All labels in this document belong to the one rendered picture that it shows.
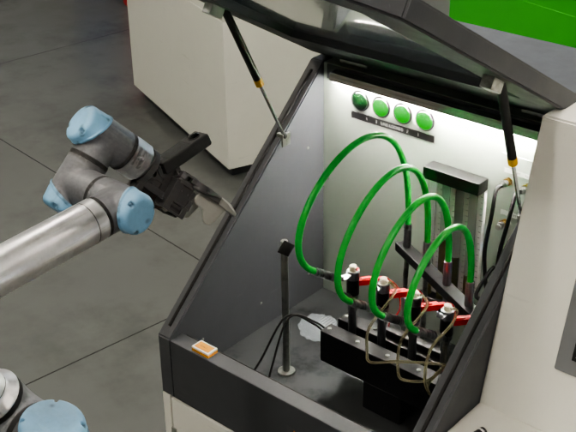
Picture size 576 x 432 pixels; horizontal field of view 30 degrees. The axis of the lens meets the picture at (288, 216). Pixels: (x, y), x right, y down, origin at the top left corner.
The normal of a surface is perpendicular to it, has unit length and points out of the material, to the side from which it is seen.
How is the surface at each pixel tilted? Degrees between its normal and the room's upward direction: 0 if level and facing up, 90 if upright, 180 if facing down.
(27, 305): 0
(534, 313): 76
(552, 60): 0
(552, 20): 90
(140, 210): 90
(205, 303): 90
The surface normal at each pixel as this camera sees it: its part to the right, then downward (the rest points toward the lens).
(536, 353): -0.64, 0.14
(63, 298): -0.01, -0.88
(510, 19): -0.81, 0.29
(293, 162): 0.75, 0.30
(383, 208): -0.65, 0.36
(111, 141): 0.58, 0.18
